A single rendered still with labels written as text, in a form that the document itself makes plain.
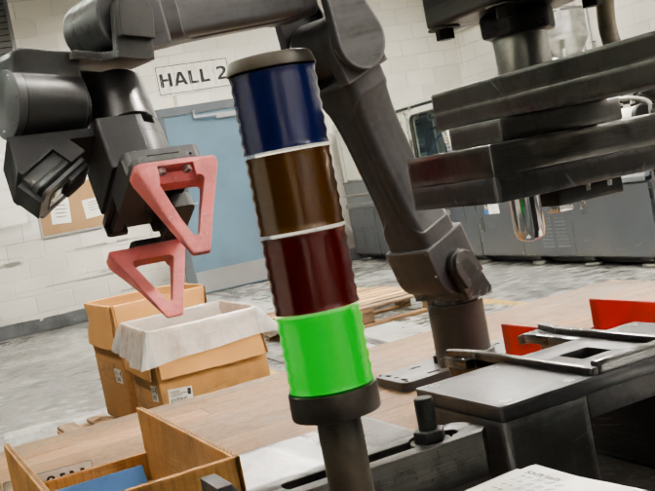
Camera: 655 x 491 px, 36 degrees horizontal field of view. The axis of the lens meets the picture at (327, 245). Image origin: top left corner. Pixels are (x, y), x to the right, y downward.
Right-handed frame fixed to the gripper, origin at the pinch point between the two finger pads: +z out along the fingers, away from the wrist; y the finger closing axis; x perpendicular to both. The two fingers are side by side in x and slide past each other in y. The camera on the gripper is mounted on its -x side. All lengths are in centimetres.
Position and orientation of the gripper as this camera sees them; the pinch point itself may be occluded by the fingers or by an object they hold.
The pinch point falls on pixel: (184, 278)
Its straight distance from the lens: 80.1
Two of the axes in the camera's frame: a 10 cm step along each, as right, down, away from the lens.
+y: 3.2, -5.4, -7.8
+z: 3.9, 8.3, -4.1
